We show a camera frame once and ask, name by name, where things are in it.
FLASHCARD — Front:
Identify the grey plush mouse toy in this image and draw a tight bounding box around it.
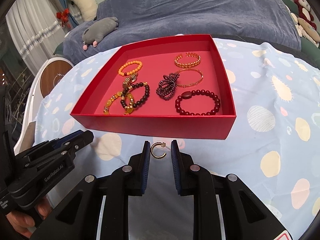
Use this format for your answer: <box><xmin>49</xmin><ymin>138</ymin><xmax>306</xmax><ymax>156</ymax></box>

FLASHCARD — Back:
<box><xmin>82</xmin><ymin>17</ymin><xmax>119</xmax><ymax>51</ymax></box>

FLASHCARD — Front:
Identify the gold hoop earring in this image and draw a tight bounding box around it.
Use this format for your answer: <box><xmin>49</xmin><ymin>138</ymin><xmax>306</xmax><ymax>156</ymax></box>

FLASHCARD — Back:
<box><xmin>150</xmin><ymin>141</ymin><xmax>169</xmax><ymax>159</ymax></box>

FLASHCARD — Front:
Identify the gold woven ring band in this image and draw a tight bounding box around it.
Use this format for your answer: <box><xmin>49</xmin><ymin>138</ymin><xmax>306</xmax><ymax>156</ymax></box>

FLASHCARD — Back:
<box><xmin>123</xmin><ymin>73</ymin><xmax>138</xmax><ymax>89</ymax></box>

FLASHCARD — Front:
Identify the red monkey plush toy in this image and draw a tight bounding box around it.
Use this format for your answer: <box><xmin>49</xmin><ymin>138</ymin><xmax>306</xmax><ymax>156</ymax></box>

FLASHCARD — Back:
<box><xmin>294</xmin><ymin>0</ymin><xmax>317</xmax><ymax>30</ymax></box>

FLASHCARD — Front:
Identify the white round wooden-top device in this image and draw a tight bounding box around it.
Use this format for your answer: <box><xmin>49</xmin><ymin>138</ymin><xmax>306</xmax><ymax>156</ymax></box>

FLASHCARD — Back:
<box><xmin>14</xmin><ymin>57</ymin><xmax>73</xmax><ymax>154</ymax></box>

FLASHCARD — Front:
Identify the black bead gold-charm bracelet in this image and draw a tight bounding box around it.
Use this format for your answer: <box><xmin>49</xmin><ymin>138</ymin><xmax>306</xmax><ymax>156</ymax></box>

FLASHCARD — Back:
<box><xmin>120</xmin><ymin>81</ymin><xmax>151</xmax><ymax>110</ymax></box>

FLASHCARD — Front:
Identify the gold chain-link cuff bangle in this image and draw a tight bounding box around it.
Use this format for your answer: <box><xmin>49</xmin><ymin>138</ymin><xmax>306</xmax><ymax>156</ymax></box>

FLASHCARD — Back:
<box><xmin>174</xmin><ymin>52</ymin><xmax>201</xmax><ymax>69</ymax></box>

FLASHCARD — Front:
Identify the orange bead bracelet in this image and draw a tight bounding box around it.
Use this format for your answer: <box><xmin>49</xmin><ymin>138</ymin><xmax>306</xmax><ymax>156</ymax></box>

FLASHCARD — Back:
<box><xmin>117</xmin><ymin>60</ymin><xmax>144</xmax><ymax>77</ymax></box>

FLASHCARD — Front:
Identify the light blue dotted tablecloth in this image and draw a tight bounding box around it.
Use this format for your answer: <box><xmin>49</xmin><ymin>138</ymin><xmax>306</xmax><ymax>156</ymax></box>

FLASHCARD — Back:
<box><xmin>35</xmin><ymin>38</ymin><xmax>319</xmax><ymax>239</ymax></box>

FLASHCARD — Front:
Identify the yellow amber chunk bracelet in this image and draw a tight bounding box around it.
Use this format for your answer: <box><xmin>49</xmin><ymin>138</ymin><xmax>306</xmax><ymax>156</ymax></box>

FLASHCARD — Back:
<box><xmin>103</xmin><ymin>91</ymin><xmax>136</xmax><ymax>116</ymax></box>

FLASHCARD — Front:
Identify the beige round plush toy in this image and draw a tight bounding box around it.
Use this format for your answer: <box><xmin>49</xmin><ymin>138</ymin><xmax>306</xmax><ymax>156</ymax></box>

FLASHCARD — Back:
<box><xmin>297</xmin><ymin>17</ymin><xmax>319</xmax><ymax>44</ymax></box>

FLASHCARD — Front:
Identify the blue-grey bed blanket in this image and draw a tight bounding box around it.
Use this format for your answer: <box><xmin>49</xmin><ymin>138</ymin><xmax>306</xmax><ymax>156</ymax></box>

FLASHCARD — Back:
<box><xmin>63</xmin><ymin>0</ymin><xmax>301</xmax><ymax>64</ymax></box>

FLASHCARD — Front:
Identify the white plush cow pillow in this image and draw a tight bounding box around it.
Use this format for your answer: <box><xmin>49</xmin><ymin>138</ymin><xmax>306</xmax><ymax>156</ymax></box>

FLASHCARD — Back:
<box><xmin>69</xmin><ymin>0</ymin><xmax>98</xmax><ymax>21</ymax></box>

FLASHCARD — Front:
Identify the green sofa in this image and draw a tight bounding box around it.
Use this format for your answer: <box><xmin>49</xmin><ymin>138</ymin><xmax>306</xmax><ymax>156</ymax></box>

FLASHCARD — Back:
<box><xmin>282</xmin><ymin>0</ymin><xmax>319</xmax><ymax>69</ymax></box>

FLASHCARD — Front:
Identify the red ribbon bow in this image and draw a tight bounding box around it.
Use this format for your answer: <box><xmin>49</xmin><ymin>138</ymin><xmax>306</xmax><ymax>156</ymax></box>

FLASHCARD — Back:
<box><xmin>56</xmin><ymin>9</ymin><xmax>71</xmax><ymax>29</ymax></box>

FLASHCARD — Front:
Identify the person's left hand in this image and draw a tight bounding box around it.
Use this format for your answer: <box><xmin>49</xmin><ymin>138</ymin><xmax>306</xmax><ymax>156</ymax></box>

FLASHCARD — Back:
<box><xmin>6</xmin><ymin>196</ymin><xmax>52</xmax><ymax>239</ymax></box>

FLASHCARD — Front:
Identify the red shallow box tray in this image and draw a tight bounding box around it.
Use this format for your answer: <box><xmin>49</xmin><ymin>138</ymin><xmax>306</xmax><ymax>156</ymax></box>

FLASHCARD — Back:
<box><xmin>71</xmin><ymin>34</ymin><xmax>236</xmax><ymax>139</ymax></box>

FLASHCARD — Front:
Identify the thin gold bangle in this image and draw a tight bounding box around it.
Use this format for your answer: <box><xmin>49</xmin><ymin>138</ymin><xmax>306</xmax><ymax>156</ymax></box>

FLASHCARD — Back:
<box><xmin>175</xmin><ymin>68</ymin><xmax>203</xmax><ymax>88</ymax></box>

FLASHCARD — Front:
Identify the white sheer curtain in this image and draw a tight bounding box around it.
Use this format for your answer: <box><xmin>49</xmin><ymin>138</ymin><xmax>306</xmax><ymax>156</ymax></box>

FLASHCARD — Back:
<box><xmin>5</xmin><ymin>0</ymin><xmax>65</xmax><ymax>75</ymax></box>

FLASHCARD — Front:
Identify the dark garnet bead strand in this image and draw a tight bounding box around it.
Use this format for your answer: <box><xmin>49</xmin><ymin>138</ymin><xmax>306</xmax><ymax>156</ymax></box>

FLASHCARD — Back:
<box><xmin>156</xmin><ymin>73</ymin><xmax>180</xmax><ymax>101</ymax></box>

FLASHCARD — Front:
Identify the dark red large-bead bracelet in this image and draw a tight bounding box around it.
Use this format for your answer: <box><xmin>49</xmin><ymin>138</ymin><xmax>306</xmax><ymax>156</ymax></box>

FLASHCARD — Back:
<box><xmin>174</xmin><ymin>89</ymin><xmax>222</xmax><ymax>116</ymax></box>

